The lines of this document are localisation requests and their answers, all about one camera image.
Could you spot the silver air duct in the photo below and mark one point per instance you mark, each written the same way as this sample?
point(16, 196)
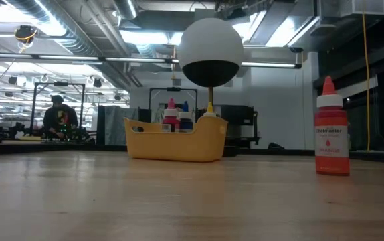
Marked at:
point(78, 43)

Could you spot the black ceiling camera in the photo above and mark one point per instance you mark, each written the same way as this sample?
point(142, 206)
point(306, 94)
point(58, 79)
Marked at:
point(295, 49)

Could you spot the person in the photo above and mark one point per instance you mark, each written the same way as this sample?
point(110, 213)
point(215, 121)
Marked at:
point(60, 117)

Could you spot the white globe lamp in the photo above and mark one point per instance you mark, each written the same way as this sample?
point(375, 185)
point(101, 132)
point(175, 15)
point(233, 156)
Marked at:
point(210, 43)

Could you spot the orange food coloring bottle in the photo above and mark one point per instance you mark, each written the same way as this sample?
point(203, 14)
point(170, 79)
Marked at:
point(332, 140)

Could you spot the black equipment rack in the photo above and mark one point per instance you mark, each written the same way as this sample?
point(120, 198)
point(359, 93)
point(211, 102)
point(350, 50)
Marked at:
point(239, 124)

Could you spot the yellow food coloring bottle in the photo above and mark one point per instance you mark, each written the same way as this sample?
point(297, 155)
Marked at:
point(209, 112)

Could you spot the long ceiling light bar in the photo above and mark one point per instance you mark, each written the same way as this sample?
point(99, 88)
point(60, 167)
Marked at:
point(272, 64)

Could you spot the white ceiling air unit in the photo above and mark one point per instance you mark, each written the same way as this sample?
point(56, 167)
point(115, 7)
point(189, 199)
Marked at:
point(369, 6)

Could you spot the grey fabric partition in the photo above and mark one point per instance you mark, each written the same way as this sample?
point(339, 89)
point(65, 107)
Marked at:
point(116, 125)

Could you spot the yellow plastic bin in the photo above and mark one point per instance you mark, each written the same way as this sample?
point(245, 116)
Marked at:
point(178, 147)

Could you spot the blue food coloring bottle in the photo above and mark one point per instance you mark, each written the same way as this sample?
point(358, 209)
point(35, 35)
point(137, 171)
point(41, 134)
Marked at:
point(186, 124)

